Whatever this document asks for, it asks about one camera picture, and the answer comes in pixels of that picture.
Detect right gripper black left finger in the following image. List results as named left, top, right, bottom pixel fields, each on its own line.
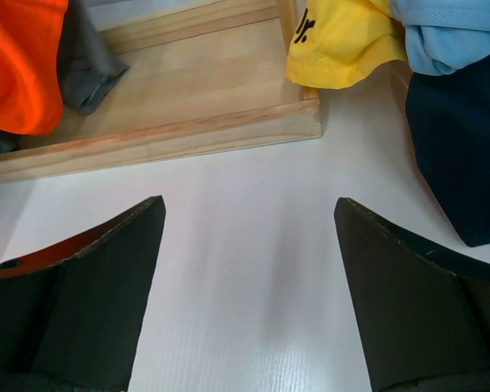
left=0, top=196, right=166, bottom=391

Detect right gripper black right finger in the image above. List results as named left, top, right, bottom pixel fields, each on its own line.
left=334, top=198, right=490, bottom=391

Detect navy blue shorts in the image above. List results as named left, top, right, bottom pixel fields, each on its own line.
left=405, top=56, right=490, bottom=247

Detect orange shorts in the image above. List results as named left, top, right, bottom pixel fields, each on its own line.
left=0, top=1, right=69, bottom=136

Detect grey shorts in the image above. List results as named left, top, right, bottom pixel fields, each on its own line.
left=0, top=1, right=129, bottom=154

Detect light blue shorts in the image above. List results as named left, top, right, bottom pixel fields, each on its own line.
left=390, top=0, right=490, bottom=76

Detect yellow shorts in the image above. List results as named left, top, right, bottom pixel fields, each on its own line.
left=287, top=0, right=407, bottom=90

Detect wooden clothes rack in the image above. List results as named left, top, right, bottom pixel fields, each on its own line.
left=0, top=0, right=323, bottom=182

